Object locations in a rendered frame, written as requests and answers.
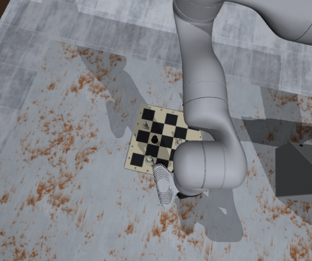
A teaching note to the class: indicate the black rook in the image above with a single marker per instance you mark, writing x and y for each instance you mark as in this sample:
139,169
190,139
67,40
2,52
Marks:
154,139

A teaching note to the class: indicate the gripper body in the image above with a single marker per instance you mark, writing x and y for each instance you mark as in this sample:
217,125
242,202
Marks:
168,187

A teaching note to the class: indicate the chessboard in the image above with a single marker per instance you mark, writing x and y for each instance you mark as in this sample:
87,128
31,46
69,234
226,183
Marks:
169,126

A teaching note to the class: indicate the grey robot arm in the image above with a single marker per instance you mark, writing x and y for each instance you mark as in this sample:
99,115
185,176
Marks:
220,164

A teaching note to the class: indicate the white pawn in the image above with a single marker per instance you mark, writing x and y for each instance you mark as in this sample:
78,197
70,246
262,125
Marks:
144,125

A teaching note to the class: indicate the white chess king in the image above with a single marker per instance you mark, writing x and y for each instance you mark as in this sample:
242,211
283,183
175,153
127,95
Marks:
149,160

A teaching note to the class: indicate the white bishop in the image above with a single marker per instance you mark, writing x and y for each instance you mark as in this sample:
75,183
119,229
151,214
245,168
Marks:
178,142

